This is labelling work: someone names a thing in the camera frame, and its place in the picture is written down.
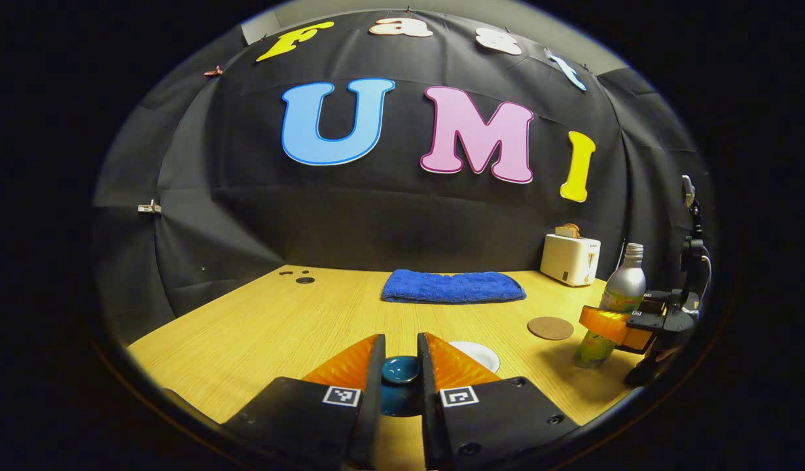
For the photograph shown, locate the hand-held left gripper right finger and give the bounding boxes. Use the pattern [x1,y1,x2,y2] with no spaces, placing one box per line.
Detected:
[417,332,581,470]

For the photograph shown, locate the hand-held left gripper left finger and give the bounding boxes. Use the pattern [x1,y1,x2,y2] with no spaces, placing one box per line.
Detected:
[223,334,387,470]

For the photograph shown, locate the green label water bottle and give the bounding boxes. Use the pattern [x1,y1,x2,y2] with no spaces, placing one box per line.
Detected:
[574,243,647,369]

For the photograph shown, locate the round cork coaster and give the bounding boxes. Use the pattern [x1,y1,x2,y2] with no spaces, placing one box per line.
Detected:
[528,317,575,341]

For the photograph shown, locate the teal teacup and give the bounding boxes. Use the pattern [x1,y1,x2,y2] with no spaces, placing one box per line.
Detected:
[450,341,501,374]

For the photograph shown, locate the white toaster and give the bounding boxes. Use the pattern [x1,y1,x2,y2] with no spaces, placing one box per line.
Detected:
[541,234,601,287]

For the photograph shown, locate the blue towel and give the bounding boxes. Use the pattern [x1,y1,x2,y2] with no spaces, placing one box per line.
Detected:
[382,270,527,305]

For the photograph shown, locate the black backdrop cloth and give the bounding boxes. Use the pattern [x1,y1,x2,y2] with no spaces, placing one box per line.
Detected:
[92,8,714,347]

